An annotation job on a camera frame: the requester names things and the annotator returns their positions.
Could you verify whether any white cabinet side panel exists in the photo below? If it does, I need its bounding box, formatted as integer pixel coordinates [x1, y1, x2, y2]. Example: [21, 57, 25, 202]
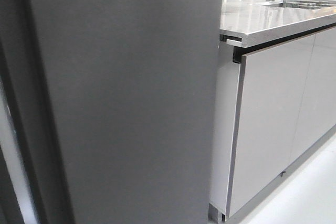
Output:
[210, 41, 240, 214]

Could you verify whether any grey stone countertop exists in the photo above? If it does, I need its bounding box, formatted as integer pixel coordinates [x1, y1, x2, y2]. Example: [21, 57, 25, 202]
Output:
[220, 0, 335, 48]

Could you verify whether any grey cabinet door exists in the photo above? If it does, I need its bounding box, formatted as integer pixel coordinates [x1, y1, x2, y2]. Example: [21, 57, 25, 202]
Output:
[289, 28, 335, 163]
[226, 35, 315, 216]

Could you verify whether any grey cabinet door left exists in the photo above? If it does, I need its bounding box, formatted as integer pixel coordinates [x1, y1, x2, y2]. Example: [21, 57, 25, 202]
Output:
[226, 35, 315, 216]

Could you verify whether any grey cabinet door right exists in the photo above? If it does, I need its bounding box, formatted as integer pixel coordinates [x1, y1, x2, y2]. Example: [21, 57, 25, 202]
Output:
[289, 28, 335, 163]

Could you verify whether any steel kitchen sink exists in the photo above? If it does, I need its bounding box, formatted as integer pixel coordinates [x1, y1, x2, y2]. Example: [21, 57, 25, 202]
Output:
[261, 0, 335, 9]

